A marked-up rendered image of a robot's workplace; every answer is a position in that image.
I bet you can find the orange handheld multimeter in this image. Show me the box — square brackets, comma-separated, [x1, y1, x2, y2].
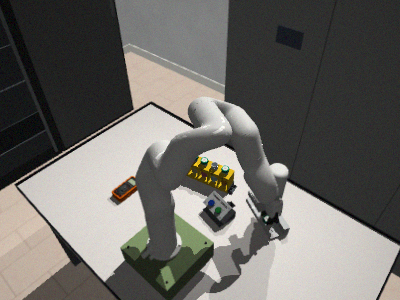
[112, 176, 137, 202]

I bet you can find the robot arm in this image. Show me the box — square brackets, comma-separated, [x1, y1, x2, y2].
[135, 97, 289, 261]

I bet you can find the grey button housing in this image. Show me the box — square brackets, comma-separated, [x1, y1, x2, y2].
[203, 191, 236, 227]

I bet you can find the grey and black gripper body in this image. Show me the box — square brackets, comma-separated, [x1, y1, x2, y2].
[264, 198, 283, 219]

